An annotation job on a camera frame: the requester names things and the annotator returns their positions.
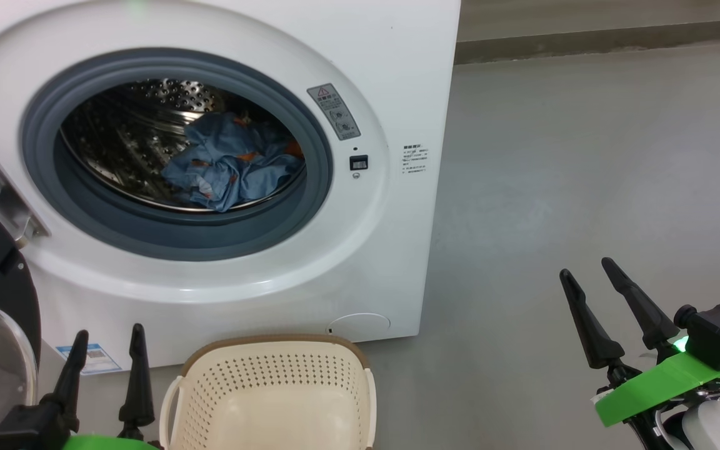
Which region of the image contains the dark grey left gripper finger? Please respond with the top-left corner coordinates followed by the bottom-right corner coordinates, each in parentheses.
top-left (118, 323), bottom-right (156, 438)
top-left (41, 330), bottom-right (89, 432)

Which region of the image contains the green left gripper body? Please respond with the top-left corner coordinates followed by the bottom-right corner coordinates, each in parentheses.
top-left (63, 434), bottom-right (161, 450)

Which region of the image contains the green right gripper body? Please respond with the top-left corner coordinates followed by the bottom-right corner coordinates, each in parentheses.
top-left (594, 353), bottom-right (720, 450)

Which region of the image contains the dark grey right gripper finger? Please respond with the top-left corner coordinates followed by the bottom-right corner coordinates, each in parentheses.
top-left (559, 269), bottom-right (625, 369)
top-left (601, 257), bottom-right (681, 351)

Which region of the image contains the blue bear print garment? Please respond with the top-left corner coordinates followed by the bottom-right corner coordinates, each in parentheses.
top-left (161, 112), bottom-right (304, 213)

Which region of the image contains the metal door hinge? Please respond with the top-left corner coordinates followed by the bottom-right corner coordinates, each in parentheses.
top-left (0, 155), bottom-right (50, 248)

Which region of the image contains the white front-load washing machine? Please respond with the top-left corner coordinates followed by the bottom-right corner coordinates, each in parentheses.
top-left (0, 0), bottom-right (462, 376)

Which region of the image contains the stainless steel washer drum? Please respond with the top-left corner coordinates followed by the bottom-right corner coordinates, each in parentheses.
top-left (60, 79), bottom-right (306, 213)

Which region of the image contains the blue energy label sticker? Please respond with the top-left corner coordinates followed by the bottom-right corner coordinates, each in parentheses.
top-left (56, 343), bottom-right (122, 376)

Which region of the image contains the cream laundry basket brown rim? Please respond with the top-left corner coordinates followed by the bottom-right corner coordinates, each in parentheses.
top-left (159, 334), bottom-right (378, 450)

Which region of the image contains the round white filter cover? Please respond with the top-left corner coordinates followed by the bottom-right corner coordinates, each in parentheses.
top-left (327, 313), bottom-right (391, 341)

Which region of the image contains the small printed text label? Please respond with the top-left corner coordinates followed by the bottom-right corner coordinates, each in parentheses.
top-left (402, 145), bottom-right (431, 176)

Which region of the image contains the grey warning label sticker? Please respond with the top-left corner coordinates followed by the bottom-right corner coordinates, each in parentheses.
top-left (307, 83), bottom-right (361, 141)

